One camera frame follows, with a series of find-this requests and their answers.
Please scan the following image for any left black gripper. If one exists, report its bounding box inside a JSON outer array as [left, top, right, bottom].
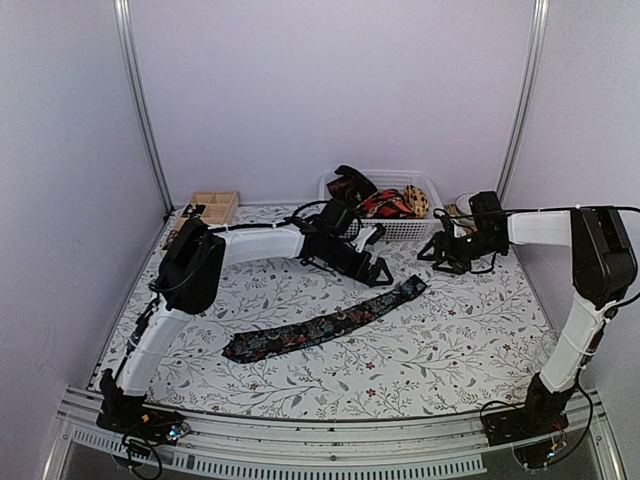
[[325, 236, 396, 287]]

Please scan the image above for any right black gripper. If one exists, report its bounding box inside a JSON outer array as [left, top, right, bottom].
[[419, 229, 507, 274]]

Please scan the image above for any white plastic basket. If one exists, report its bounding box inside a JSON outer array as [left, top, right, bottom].
[[319, 165, 443, 240]]

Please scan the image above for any dark floral tie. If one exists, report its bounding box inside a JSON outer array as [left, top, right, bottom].
[[222, 275, 427, 364]]

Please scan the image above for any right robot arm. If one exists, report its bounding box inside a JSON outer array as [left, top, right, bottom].
[[418, 191, 639, 396]]

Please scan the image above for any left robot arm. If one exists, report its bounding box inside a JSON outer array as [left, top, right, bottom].
[[99, 200, 393, 434]]

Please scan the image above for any ceramic bowl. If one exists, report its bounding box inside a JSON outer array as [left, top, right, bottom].
[[454, 193, 474, 221]]

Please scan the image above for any yellow spotted tie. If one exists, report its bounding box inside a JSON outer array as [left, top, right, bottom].
[[403, 185, 430, 219]]

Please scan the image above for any red black tie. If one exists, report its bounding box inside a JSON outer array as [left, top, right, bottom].
[[356, 189, 415, 219]]

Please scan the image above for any dark patterned tie in basket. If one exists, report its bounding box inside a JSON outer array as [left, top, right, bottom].
[[326, 165, 378, 208]]

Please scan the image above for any floral tablecloth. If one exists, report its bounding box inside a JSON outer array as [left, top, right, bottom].
[[97, 203, 574, 420]]

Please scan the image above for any wooden compartment box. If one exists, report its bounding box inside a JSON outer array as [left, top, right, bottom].
[[173, 191, 239, 231]]

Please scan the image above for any rolled tie with white dots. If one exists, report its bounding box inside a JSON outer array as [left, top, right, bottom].
[[181, 203, 207, 219]]

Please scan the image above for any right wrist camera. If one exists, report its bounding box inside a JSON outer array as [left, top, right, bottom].
[[433, 208, 456, 242]]

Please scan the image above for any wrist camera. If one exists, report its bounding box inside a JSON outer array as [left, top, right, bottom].
[[350, 224, 386, 253], [433, 208, 456, 242]]

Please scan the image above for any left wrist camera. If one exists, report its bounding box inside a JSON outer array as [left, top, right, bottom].
[[350, 224, 386, 253]]

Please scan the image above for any right aluminium frame post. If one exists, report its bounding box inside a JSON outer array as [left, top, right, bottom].
[[496, 0, 550, 202]]

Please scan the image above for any aluminium frame post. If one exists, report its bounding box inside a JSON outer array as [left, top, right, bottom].
[[496, 0, 550, 202], [113, 0, 175, 216]]

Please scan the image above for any front aluminium rail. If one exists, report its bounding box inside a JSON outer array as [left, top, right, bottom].
[[44, 387, 627, 479]]

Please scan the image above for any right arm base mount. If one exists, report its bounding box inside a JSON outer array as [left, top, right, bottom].
[[480, 374, 576, 446]]

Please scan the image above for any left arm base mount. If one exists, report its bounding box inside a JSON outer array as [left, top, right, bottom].
[[96, 369, 191, 444]]

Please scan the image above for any left aluminium frame post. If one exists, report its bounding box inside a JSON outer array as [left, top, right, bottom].
[[113, 0, 175, 216]]

